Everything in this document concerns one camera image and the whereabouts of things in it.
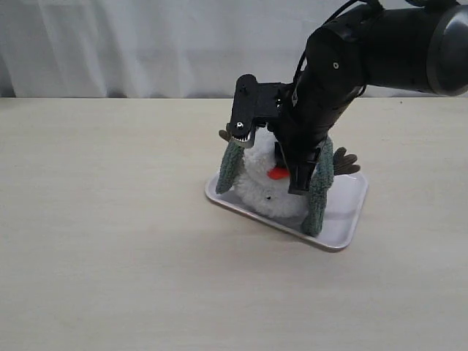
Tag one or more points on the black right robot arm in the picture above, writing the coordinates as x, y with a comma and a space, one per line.
421, 48

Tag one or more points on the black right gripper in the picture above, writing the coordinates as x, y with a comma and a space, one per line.
307, 111

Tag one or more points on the white plush snowman toy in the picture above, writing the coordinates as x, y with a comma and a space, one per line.
263, 183

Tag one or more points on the green knitted scarf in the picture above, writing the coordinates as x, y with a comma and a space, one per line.
318, 190

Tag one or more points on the white rectangular plastic tray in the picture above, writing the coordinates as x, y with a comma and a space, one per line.
344, 207

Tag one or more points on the white backdrop curtain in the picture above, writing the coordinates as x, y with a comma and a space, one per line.
150, 49

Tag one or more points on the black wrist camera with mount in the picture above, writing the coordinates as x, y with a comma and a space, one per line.
254, 105

